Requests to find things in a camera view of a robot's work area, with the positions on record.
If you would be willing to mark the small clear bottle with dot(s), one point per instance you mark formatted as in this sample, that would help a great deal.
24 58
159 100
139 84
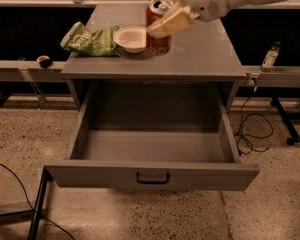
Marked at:
270 57

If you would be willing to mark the black drawer handle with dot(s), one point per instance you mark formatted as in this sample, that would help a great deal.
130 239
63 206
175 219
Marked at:
152 179

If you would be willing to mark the red coke can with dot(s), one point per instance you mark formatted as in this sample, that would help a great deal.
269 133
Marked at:
158 42

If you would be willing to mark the small black round object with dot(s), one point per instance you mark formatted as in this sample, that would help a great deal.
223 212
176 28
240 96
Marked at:
44 61

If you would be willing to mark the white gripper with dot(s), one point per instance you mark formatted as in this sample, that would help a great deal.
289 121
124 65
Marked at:
204 1

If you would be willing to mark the open grey top drawer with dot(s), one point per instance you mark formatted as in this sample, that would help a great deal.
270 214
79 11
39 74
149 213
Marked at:
125 127

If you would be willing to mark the black wheeled table leg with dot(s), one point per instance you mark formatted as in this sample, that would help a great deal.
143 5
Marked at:
294 136

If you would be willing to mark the black metal stand leg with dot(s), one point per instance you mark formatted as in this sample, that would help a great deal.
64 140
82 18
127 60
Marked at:
20 212

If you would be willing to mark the green chip bag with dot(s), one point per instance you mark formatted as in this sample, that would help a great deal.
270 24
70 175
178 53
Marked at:
81 40

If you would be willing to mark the white bowl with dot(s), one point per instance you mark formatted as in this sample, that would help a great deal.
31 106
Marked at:
132 39

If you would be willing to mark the grey cabinet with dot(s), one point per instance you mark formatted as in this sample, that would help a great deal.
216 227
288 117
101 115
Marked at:
202 53

